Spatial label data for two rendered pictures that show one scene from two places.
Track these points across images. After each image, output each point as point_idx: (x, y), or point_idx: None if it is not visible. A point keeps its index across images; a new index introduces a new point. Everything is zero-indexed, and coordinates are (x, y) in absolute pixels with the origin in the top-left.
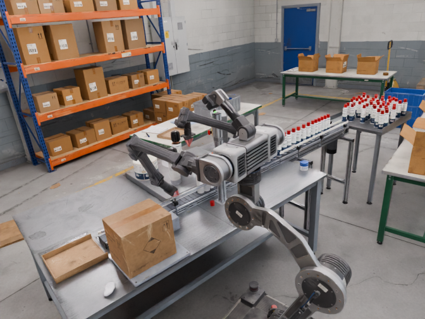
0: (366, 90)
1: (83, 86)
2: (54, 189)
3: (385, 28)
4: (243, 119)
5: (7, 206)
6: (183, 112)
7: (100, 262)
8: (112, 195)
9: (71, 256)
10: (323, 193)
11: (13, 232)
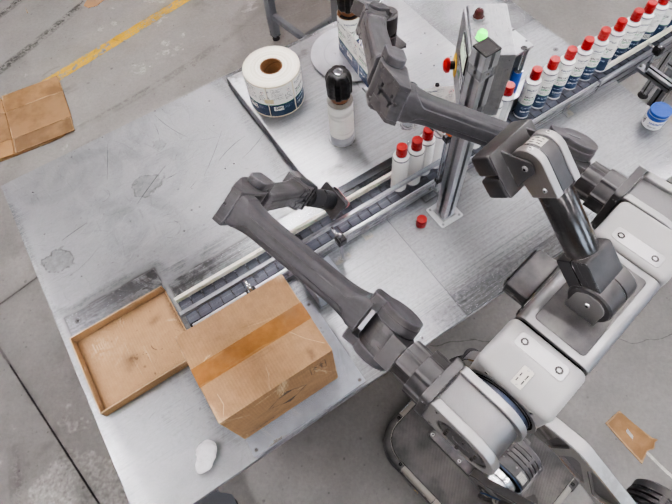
0: None
1: None
2: (94, 10)
3: None
4: (607, 260)
5: (12, 46)
6: (390, 93)
7: (185, 371)
8: (201, 149)
9: (128, 341)
10: (648, 96)
11: (34, 120)
